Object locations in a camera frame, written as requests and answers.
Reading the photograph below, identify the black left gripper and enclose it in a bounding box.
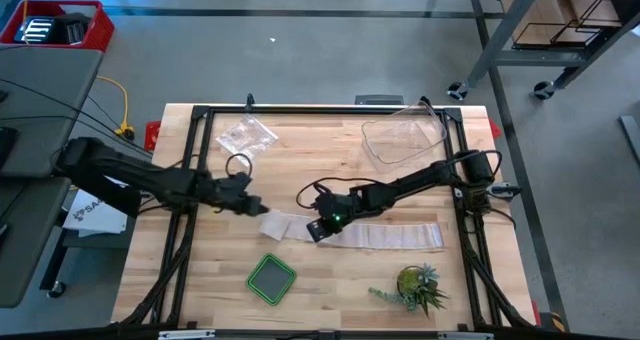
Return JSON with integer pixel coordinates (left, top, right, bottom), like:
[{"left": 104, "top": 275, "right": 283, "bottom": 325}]
[{"left": 202, "top": 172, "right": 270, "bottom": 217}]

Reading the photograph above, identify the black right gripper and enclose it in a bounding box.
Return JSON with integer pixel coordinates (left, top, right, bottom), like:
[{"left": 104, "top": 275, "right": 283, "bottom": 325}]
[{"left": 305, "top": 189, "right": 364, "bottom": 245}]

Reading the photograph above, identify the clear plastic bag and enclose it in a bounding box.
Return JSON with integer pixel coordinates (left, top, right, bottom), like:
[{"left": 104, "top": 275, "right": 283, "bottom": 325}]
[{"left": 215, "top": 113, "right": 280, "bottom": 168}]

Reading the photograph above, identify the green black square tray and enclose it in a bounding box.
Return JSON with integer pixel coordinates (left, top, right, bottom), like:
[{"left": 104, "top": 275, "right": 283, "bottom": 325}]
[{"left": 244, "top": 252, "right": 298, "bottom": 307}]

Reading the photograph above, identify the clear plastic bin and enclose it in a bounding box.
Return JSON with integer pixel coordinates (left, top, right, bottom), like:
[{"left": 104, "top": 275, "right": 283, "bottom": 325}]
[{"left": 360, "top": 99, "right": 449, "bottom": 174}]

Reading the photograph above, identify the artificial succulent plant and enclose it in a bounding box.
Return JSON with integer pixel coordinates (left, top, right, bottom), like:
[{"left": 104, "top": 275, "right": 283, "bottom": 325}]
[{"left": 367, "top": 262, "right": 450, "bottom": 319}]

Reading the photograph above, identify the grey box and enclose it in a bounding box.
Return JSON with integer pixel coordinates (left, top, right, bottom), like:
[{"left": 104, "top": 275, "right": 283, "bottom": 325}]
[{"left": 354, "top": 94, "right": 405, "bottom": 107}]

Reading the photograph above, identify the white printed paper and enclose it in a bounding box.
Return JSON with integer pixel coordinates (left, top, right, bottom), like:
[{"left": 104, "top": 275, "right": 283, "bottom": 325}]
[{"left": 62, "top": 188, "right": 129, "bottom": 237}]

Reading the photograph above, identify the red plastic crate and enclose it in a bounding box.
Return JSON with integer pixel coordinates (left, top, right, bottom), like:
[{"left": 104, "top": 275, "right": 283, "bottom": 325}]
[{"left": 0, "top": 0, "right": 116, "bottom": 54}]

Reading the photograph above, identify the grey desk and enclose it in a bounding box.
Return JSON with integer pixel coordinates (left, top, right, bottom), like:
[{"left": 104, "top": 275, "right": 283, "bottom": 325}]
[
  {"left": 0, "top": 44, "right": 105, "bottom": 179},
  {"left": 0, "top": 176, "right": 72, "bottom": 310}
]

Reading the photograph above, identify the grey metal cart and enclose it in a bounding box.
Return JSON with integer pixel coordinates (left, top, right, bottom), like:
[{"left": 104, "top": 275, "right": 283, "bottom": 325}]
[{"left": 446, "top": 0, "right": 640, "bottom": 102}]

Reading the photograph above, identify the black striped device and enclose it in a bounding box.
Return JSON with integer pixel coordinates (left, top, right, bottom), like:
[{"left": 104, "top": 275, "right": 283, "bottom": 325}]
[{"left": 13, "top": 12, "right": 92, "bottom": 47}]

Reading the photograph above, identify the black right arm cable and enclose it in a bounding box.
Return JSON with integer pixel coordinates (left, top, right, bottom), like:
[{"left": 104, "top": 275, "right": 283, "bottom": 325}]
[{"left": 295, "top": 176, "right": 386, "bottom": 211}]

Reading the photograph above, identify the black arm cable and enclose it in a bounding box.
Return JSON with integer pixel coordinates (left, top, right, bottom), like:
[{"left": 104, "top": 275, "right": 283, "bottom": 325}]
[
  {"left": 295, "top": 176, "right": 386, "bottom": 211},
  {"left": 224, "top": 152, "right": 254, "bottom": 179}
]

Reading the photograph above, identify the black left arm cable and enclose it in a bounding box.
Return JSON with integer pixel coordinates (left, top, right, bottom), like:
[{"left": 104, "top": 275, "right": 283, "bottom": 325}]
[{"left": 224, "top": 152, "right": 254, "bottom": 179}]

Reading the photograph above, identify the black metal table frame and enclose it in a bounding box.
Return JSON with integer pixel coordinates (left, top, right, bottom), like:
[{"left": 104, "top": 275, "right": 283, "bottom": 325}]
[{"left": 112, "top": 104, "right": 539, "bottom": 331}]

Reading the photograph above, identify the silver bracket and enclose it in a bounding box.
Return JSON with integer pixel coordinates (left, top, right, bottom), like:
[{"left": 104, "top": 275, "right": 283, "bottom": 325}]
[
  {"left": 158, "top": 329, "right": 217, "bottom": 340},
  {"left": 436, "top": 331, "right": 495, "bottom": 340}
]

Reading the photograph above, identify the yellow cable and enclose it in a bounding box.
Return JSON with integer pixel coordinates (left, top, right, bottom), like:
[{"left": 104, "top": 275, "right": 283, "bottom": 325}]
[{"left": 96, "top": 74, "right": 136, "bottom": 137}]

